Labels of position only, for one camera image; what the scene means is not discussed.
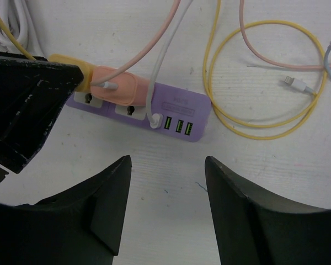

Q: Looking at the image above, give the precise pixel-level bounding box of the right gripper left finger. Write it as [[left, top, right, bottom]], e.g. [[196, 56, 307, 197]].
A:
[[0, 156, 132, 264]]

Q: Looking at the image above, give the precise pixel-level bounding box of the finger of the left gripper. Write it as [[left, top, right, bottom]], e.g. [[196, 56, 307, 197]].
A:
[[0, 52, 80, 182]]

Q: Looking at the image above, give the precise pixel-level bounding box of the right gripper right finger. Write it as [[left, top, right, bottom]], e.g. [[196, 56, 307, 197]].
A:
[[205, 156, 331, 264]]

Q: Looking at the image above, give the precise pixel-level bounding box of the yellow charger plug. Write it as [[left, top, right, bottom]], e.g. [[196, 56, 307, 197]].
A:
[[48, 54, 96, 93]]

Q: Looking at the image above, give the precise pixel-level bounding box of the pink usb cable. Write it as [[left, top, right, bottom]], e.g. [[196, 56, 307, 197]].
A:
[[90, 0, 331, 87]]

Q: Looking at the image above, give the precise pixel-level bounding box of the purple strip white power cord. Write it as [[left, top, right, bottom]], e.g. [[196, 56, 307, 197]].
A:
[[0, 0, 46, 57]]

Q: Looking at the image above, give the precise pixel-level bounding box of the pink charger plug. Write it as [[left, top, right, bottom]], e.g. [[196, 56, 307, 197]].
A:
[[90, 72, 150, 107]]

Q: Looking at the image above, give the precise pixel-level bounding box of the white usb cable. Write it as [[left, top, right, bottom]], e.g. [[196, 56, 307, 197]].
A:
[[145, 0, 194, 130]]

